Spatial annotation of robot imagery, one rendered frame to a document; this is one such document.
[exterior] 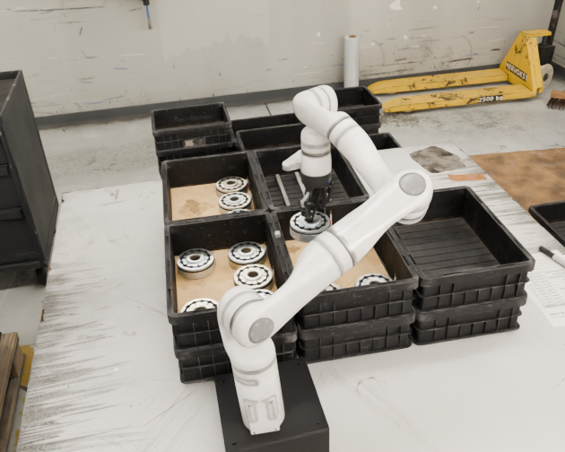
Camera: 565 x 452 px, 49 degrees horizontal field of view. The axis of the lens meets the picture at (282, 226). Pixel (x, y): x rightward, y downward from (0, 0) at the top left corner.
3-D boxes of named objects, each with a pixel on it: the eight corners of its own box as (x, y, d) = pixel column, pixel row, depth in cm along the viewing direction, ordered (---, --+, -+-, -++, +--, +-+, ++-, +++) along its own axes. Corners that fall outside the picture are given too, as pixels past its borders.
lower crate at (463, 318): (522, 333, 163) (530, 298, 156) (413, 351, 159) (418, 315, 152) (459, 247, 196) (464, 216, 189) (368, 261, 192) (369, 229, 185)
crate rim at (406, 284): (421, 288, 148) (421, 280, 146) (298, 307, 144) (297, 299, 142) (370, 204, 181) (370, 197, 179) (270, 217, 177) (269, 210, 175)
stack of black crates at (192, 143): (230, 174, 361) (224, 101, 337) (239, 199, 336) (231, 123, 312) (162, 183, 355) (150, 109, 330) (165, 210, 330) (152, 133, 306)
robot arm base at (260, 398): (287, 429, 130) (278, 370, 121) (243, 436, 130) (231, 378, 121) (282, 395, 138) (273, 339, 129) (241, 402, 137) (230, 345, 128)
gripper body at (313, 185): (320, 178, 146) (320, 212, 151) (337, 163, 151) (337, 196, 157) (293, 170, 149) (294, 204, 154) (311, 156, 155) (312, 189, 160)
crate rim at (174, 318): (298, 307, 144) (297, 299, 142) (168, 326, 140) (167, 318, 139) (270, 217, 177) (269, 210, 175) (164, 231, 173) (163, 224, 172)
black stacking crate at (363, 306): (416, 317, 153) (420, 282, 147) (299, 336, 149) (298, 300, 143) (369, 231, 186) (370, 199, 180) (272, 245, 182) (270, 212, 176)
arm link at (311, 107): (291, 88, 137) (331, 128, 132) (320, 78, 142) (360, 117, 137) (284, 111, 143) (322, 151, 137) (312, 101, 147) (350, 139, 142)
